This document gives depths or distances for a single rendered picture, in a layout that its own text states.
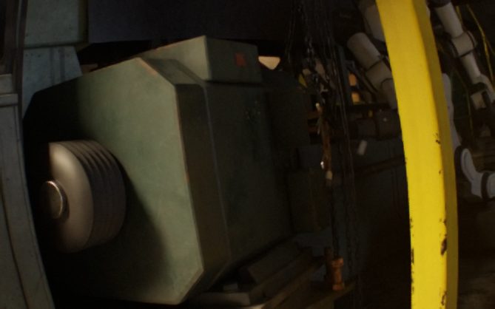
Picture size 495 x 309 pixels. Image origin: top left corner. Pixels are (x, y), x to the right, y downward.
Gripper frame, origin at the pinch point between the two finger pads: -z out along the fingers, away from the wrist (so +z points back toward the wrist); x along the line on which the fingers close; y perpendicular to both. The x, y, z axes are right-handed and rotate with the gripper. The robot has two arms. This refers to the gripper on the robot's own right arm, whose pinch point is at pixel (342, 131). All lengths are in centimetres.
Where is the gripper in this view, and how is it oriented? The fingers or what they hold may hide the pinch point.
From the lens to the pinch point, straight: 170.5
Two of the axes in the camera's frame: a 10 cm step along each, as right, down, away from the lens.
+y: -1.4, -9.9, -0.2
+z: 9.9, -1.4, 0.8
